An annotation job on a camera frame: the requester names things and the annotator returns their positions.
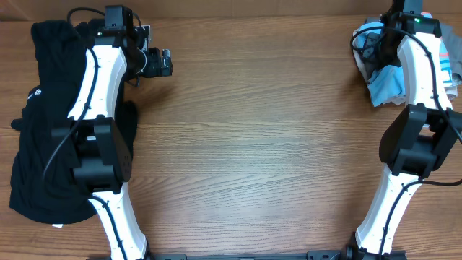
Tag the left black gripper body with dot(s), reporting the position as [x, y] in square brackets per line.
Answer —
[147, 63]

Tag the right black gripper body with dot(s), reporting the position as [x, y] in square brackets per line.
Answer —
[385, 51]

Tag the light blue t-shirt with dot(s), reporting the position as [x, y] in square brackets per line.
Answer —
[359, 40]

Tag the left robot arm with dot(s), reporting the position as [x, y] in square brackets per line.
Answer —
[92, 145]

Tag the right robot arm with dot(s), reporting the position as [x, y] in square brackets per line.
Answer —
[422, 135]

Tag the beige folded garment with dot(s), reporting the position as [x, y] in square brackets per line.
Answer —
[387, 85]

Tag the black t-shirt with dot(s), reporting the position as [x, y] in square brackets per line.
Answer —
[41, 186]

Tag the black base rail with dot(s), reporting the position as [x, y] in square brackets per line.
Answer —
[310, 255]

